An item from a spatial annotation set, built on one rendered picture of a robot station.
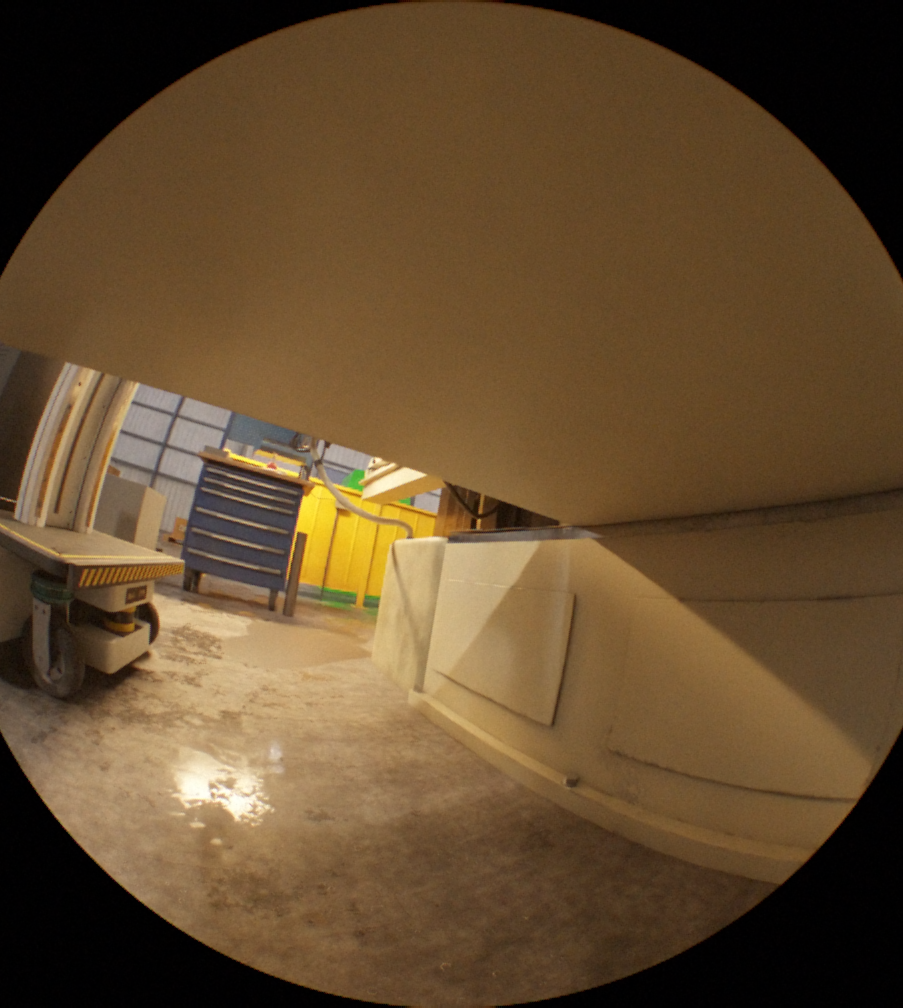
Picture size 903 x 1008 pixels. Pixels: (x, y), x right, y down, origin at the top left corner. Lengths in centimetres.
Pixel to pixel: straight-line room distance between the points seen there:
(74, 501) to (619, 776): 151
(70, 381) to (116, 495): 90
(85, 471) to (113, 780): 86
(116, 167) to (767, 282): 36
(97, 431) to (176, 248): 101
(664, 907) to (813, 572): 52
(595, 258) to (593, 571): 62
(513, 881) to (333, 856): 26
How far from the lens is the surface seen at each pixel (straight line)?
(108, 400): 127
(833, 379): 32
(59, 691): 89
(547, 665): 78
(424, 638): 122
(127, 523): 180
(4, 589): 90
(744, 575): 61
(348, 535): 373
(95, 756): 75
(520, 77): 16
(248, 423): 313
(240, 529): 245
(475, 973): 49
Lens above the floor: 44
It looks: 13 degrees up
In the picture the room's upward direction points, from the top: 9 degrees clockwise
